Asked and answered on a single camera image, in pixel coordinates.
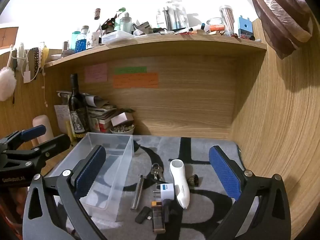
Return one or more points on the black lighter with orange end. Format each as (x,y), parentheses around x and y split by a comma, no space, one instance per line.
(158,217)

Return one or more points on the green sticky note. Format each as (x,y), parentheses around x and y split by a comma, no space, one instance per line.
(130,70)

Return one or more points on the tall jar of sticks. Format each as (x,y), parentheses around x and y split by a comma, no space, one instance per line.
(227,17)

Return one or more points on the clear flat plastic container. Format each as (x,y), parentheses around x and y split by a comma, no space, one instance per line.
(117,37)

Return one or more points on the bunch of keys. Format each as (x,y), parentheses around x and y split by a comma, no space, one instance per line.
(157,171)

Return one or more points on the white paper note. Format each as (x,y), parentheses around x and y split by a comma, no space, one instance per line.
(61,115)

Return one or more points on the small white cardboard box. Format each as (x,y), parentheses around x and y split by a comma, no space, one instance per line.
(120,118)

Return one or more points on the silver metal tube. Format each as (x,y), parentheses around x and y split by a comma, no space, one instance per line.
(138,192)

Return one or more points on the dark wine bottle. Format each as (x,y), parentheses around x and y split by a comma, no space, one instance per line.
(77,110)

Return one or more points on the white handheld electric device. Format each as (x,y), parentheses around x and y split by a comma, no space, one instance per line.
(178,180)

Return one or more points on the green cap bottle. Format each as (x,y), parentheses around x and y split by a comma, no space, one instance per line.
(119,17)

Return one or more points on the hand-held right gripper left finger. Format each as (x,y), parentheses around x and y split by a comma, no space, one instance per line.
(91,171)

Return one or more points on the wooden shelf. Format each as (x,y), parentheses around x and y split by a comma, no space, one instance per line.
(162,46)

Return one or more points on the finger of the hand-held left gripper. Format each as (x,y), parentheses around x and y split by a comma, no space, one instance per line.
(32,132)
(56,142)

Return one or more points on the orange sticky note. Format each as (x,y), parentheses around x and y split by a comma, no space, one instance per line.
(136,80)

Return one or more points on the brown hanging bag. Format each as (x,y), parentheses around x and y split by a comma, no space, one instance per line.
(275,12)

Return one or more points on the black usb stick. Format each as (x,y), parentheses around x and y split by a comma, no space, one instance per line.
(142,214)

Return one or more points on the blue box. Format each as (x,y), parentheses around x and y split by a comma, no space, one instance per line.
(245,27)

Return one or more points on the clear pump bottle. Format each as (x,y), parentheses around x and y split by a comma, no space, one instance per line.
(126,23)

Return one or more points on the blue patterned bottle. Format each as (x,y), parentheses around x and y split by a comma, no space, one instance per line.
(82,42)

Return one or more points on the white fluffy puff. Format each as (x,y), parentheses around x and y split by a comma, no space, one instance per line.
(7,82)

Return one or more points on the orange clothing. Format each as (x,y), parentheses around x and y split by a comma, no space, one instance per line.
(12,205)

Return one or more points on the pink sticky note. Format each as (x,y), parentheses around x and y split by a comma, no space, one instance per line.
(96,73)

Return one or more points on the teal bottle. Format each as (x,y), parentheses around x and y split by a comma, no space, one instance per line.
(74,40)

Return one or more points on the black and white lace ribbon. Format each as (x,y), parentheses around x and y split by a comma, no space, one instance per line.
(35,60)

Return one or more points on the bowl of small stones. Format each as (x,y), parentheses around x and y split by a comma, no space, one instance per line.
(122,130)

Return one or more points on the white printed mug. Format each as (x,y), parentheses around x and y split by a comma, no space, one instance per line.
(95,39)

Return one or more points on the white plug adapter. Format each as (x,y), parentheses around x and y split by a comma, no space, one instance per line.
(167,191)

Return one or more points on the pink mug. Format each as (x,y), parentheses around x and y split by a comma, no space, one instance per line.
(43,122)

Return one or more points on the stack of books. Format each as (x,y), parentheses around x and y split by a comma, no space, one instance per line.
(100,117)

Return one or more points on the orange tube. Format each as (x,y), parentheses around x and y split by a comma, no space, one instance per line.
(217,27)

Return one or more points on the white charger plug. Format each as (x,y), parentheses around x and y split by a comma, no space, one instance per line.
(27,77)

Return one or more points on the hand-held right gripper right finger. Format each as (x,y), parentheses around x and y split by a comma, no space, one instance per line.
(223,172)

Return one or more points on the grey mat with black pattern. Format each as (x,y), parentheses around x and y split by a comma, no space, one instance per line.
(162,145)

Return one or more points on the clear plastic bin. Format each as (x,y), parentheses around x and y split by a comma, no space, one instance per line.
(117,160)

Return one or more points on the rolled newspaper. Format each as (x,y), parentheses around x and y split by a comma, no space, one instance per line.
(90,99)

